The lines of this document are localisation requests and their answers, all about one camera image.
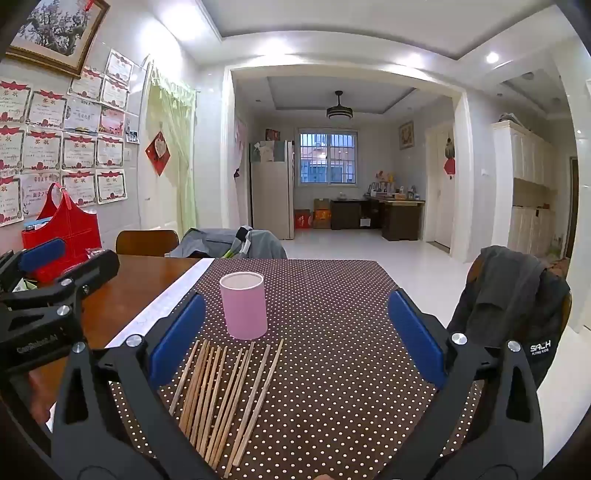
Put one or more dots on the white tall cabinet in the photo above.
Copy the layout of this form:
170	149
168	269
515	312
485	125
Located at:
526	157

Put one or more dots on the clutter on desk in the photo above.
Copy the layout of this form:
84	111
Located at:
392	189

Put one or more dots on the pink cup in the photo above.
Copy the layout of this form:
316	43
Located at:
242	309

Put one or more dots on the wall of award certificates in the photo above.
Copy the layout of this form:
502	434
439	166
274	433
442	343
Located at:
46	147

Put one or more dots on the box on refrigerator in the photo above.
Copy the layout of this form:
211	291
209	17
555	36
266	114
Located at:
272	134

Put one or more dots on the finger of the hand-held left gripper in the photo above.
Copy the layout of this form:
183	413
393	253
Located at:
99	266
41	256

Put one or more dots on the red diamond wall decoration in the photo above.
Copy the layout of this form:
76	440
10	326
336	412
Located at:
159	152

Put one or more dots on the wooden chair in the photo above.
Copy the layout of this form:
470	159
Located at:
145	242

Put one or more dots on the dark ceiling lamp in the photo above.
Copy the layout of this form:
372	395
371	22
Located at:
339	112

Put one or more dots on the small wall photo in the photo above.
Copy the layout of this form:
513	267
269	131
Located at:
132	136

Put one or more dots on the small framed wall picture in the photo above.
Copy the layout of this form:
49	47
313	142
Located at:
406	134

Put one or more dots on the grey jacket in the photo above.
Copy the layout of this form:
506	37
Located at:
263	244

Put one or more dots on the brown door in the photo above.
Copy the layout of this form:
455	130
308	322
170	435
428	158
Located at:
574	207

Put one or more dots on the orange cardboard box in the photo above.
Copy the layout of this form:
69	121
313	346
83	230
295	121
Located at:
322	220

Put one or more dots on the brown polka-dot tablecloth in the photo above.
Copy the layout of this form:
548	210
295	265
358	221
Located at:
332	323

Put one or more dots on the white door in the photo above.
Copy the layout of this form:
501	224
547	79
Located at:
438	207

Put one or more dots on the barred window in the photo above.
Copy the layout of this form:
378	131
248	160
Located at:
328	157

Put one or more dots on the framed tree picture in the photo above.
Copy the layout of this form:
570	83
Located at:
55	32

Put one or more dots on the red bag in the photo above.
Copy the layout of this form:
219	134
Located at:
69	230

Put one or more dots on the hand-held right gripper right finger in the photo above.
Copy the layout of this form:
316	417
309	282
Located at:
415	332

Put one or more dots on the dark wooden desk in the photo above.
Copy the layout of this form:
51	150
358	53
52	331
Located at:
401	221

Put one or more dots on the red cardboard box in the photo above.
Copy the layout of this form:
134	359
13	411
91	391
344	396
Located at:
303	219

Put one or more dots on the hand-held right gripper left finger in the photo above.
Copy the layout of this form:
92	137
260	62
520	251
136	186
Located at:
178	332

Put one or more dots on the light green curtain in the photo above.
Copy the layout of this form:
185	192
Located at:
178	138

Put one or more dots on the set of wooden chopsticks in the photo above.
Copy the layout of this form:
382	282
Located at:
201	392

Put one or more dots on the ceiling spotlight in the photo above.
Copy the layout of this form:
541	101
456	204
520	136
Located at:
492	57

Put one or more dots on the beige refrigerator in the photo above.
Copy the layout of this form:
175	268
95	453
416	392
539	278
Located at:
270	203

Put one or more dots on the red hanging door decoration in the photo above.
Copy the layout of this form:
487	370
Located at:
449	167

